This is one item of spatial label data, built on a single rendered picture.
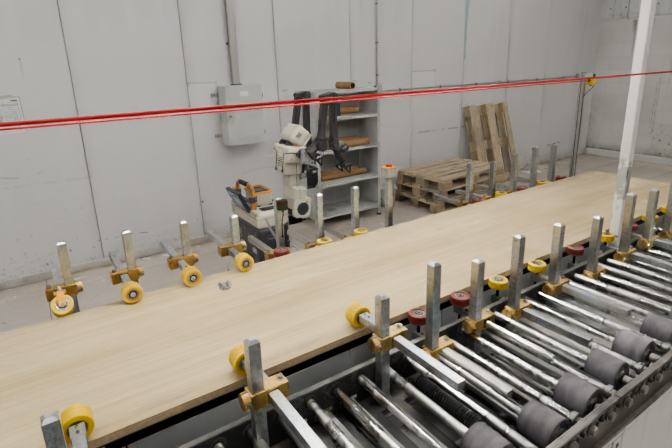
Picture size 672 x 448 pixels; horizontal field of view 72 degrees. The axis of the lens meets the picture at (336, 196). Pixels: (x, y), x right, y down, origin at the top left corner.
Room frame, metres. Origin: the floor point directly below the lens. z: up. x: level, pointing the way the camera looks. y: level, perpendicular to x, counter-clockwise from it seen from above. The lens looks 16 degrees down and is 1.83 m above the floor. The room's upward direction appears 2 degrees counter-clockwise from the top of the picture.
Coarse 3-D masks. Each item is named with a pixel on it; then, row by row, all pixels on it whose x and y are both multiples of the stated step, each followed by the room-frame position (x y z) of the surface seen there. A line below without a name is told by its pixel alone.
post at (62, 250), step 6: (60, 246) 1.79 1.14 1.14; (66, 246) 1.80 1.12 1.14; (60, 252) 1.78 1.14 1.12; (66, 252) 1.80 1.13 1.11; (60, 258) 1.78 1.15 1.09; (66, 258) 1.79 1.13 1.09; (60, 264) 1.78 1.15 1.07; (66, 264) 1.79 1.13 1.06; (66, 270) 1.79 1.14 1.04; (66, 276) 1.79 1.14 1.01; (72, 276) 1.80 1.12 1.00; (66, 282) 1.78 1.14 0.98; (72, 282) 1.80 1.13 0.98; (78, 306) 1.80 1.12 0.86; (72, 312) 1.78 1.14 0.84
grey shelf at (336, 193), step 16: (368, 112) 5.66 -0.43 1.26; (352, 128) 5.83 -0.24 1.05; (368, 128) 5.71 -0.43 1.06; (368, 144) 5.48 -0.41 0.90; (320, 160) 5.57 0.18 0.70; (336, 160) 5.69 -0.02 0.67; (352, 160) 5.83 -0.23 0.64; (368, 160) 5.72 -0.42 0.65; (320, 176) 5.05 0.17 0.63; (352, 176) 5.46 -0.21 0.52; (368, 176) 5.43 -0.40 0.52; (320, 192) 5.05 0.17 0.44; (336, 192) 5.69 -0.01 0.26; (368, 192) 5.72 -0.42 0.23; (336, 208) 5.40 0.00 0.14; (368, 208) 5.42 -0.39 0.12
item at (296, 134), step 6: (288, 126) 3.67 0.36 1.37; (294, 126) 3.60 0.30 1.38; (300, 126) 3.57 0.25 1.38; (282, 132) 3.67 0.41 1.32; (288, 132) 3.60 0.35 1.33; (294, 132) 3.54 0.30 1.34; (300, 132) 3.56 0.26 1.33; (306, 132) 3.59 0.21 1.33; (282, 138) 3.64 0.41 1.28; (288, 138) 3.54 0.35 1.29; (294, 138) 3.53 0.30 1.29; (300, 138) 3.56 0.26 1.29; (306, 138) 3.60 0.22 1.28; (294, 144) 3.55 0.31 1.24; (300, 144) 3.55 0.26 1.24
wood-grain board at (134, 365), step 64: (576, 192) 3.15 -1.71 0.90; (640, 192) 3.10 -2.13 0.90; (320, 256) 2.16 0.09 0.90; (384, 256) 2.14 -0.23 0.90; (448, 256) 2.11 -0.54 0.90; (64, 320) 1.62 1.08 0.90; (128, 320) 1.60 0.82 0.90; (192, 320) 1.59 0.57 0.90; (256, 320) 1.57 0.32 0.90; (320, 320) 1.56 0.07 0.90; (0, 384) 1.24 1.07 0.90; (64, 384) 1.23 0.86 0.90; (128, 384) 1.22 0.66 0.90; (192, 384) 1.21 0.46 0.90
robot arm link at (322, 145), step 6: (318, 96) 3.56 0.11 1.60; (324, 96) 3.50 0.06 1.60; (330, 96) 3.53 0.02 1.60; (324, 108) 3.52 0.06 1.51; (324, 114) 3.51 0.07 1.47; (318, 120) 3.53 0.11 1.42; (324, 120) 3.51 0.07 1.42; (318, 126) 3.52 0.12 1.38; (324, 126) 3.51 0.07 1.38; (318, 132) 3.51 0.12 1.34; (324, 132) 3.51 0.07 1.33; (318, 138) 3.50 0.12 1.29; (324, 138) 3.48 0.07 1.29; (318, 144) 3.47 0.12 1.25; (324, 144) 3.48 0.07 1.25; (324, 150) 3.48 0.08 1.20
